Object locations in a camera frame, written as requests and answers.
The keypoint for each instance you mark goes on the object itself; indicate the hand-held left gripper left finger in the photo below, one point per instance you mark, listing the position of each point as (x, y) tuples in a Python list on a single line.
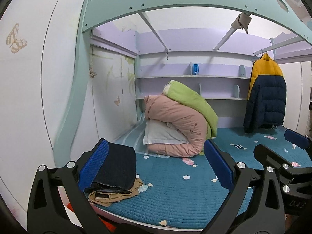
[(93, 165)]

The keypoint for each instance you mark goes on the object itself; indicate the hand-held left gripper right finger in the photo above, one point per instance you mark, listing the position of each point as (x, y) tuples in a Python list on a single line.
[(218, 163)]

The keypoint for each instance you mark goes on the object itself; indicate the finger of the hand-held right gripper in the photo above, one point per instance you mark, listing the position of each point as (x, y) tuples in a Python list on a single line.
[(268, 154), (297, 137)]

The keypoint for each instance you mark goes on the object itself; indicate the dark denim jacket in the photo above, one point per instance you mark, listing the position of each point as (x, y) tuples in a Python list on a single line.
[(117, 165)]

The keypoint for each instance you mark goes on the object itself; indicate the tan folded clothes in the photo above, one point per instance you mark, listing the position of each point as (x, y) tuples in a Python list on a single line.
[(114, 198)]

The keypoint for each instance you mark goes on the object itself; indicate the clothes hanger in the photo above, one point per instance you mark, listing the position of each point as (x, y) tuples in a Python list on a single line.
[(263, 52)]

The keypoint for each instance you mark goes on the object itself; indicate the striped light blue sheet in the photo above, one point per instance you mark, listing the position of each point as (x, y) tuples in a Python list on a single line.
[(131, 141)]

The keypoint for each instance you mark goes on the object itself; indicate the yellow and navy puffer jacket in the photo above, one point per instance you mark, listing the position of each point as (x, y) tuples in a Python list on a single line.
[(265, 95)]

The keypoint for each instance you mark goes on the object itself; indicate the red object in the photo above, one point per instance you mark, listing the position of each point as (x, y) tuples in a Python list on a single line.
[(108, 226)]

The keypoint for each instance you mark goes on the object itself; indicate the pink quilt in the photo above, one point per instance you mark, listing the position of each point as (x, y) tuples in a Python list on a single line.
[(175, 117)]

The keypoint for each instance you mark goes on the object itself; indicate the white pillow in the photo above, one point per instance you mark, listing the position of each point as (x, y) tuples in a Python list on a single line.
[(160, 134)]

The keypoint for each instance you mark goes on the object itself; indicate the green quilt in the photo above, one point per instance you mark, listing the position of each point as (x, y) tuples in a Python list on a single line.
[(192, 97)]

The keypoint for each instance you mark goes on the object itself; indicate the small blue box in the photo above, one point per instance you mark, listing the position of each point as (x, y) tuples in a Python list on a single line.
[(195, 69)]

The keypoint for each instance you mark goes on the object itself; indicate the grey cloth on slat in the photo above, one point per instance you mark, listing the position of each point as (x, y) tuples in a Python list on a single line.
[(241, 22)]

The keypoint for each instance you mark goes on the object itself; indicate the lilac wall shelf unit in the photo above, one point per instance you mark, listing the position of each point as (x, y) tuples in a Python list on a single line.
[(214, 87)]

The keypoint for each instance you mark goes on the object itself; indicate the mint green loft bed frame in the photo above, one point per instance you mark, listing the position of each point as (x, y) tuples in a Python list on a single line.
[(80, 78)]

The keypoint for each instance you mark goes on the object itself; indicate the large butterfly wall sticker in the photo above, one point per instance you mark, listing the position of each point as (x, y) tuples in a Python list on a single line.
[(15, 39)]

